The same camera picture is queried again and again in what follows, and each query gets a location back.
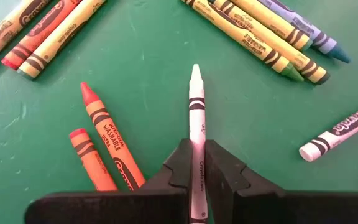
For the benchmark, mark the green table mat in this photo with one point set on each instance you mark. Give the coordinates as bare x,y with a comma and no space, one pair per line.
154,77

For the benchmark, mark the blue crayon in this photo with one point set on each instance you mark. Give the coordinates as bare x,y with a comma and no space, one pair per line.
306,29

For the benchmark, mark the orange crayon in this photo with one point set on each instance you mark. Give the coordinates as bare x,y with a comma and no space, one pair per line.
39,34
92,161
113,140

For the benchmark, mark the yellow-green crayons back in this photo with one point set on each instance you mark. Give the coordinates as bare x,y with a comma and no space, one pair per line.
61,34

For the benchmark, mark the white crayon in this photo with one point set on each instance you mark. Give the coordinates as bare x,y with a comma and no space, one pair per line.
340,130
196,124

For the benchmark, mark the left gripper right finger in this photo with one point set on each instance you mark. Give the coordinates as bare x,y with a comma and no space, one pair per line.
244,205

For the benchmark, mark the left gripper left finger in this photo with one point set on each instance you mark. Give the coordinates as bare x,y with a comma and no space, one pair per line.
166,205

